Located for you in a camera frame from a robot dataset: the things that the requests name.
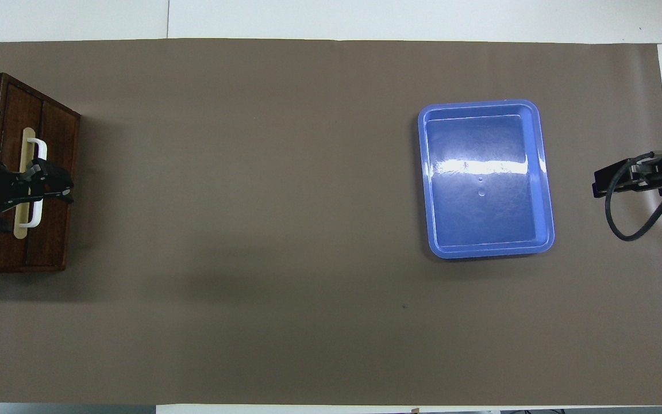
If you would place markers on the wooden drawer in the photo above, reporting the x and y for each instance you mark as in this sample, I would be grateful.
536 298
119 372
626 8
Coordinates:
58 241

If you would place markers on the blue plastic tray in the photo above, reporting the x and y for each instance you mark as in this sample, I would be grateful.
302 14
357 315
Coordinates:
480 230

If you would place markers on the brown table mat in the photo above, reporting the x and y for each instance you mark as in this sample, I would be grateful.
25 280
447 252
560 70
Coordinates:
250 230

